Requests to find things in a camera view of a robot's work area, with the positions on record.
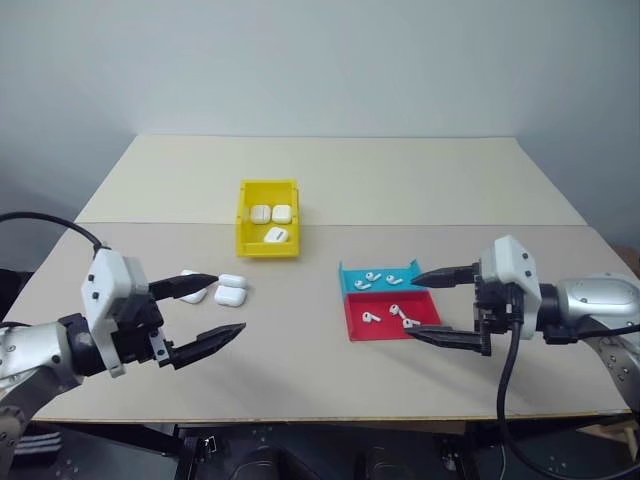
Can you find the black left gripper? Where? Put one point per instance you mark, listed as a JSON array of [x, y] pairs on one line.
[[140, 325]]

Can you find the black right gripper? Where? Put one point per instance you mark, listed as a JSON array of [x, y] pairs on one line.
[[495, 315]]

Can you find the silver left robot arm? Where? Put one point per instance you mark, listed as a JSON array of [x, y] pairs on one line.
[[35, 350]]

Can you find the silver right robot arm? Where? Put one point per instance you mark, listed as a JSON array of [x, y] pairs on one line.
[[595, 300]]

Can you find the white earbud case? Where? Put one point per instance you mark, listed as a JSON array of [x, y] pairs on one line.
[[230, 295], [192, 297], [277, 236], [260, 213], [281, 213]]

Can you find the yellow plastic bin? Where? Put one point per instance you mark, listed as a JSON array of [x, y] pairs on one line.
[[250, 240]]

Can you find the white earbud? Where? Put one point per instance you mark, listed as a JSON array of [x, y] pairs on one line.
[[411, 321], [394, 279], [372, 276], [369, 317], [396, 310], [361, 286]]

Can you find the red plastic tray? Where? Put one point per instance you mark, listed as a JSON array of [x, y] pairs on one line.
[[380, 332]]

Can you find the blue plastic tray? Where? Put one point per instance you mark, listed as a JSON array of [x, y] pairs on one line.
[[350, 277]]

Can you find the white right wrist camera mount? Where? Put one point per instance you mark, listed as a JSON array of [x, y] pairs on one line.
[[515, 265]]

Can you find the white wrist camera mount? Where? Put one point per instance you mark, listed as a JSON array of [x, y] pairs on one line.
[[515, 265], [107, 280]]

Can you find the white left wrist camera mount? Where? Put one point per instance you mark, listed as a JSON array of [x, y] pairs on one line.
[[107, 280]]

